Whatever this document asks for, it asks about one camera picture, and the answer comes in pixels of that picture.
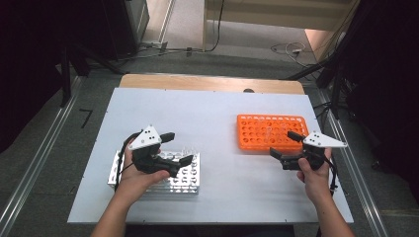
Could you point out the person's left hand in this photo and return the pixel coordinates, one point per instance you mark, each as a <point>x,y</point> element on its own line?
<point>135,182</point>

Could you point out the orange plastic test tube rack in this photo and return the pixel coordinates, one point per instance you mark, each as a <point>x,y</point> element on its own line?
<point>257,131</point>

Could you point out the person's right hand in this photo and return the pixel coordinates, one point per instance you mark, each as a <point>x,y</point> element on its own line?
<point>316,184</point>

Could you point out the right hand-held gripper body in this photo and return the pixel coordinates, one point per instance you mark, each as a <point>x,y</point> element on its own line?
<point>321,140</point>

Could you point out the wooden table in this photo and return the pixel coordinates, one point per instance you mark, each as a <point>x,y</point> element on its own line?
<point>204,82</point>

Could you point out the aluminium floor rail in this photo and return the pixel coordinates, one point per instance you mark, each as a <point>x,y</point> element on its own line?
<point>355,171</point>
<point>39,158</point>

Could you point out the silver metal test tube rack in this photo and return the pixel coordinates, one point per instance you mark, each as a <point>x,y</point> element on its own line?
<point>189,181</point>

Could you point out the grey cabinet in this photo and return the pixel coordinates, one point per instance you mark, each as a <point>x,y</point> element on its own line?
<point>138,19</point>

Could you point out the white board sheet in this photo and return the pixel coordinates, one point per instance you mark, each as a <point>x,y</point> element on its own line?
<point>197,108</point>

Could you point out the person's dark clothing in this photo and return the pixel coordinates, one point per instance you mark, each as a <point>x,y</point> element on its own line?
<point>210,231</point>

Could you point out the black metal stand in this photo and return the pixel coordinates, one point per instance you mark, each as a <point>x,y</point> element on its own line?
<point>66,75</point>
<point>336,92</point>

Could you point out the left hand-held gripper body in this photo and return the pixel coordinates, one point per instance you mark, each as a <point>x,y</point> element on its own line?
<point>146,138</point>

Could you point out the beige wooden shelf unit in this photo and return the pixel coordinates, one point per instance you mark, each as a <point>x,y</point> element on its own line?
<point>280,13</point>

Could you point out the clear test tube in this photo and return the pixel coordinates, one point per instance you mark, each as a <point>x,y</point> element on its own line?
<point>190,150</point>
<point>268,131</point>
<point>183,150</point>

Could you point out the black curtain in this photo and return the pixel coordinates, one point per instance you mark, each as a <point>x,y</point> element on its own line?
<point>29,49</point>
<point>388,82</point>

